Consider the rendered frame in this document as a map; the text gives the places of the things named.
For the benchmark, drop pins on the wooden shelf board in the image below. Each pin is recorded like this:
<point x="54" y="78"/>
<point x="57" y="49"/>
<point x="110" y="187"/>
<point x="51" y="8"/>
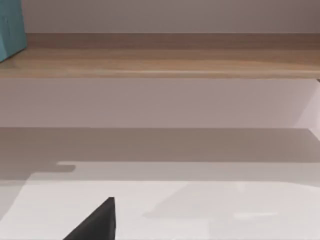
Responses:
<point x="160" y="60"/>

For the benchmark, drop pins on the teal box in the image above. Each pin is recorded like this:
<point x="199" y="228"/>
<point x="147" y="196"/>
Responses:
<point x="11" y="30"/>

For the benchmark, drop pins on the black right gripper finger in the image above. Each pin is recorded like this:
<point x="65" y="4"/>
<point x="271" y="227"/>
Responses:
<point x="100" y="223"/>

